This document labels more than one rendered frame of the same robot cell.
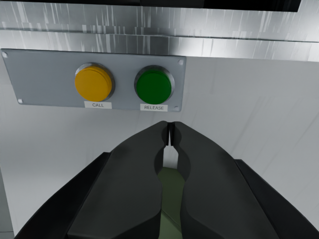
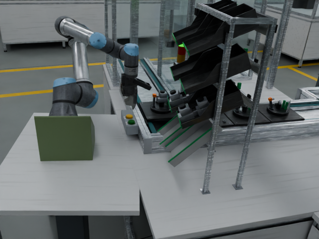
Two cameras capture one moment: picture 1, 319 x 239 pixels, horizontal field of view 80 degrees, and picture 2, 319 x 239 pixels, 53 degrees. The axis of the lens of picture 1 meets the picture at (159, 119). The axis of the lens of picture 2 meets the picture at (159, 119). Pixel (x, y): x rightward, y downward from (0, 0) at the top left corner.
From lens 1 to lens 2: 1.79 m
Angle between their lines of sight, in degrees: 72
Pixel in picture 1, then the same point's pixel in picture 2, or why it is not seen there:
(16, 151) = (93, 116)
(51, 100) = (123, 113)
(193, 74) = (131, 142)
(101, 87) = (129, 116)
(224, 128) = (115, 151)
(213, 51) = (140, 127)
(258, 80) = (133, 153)
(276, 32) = (146, 132)
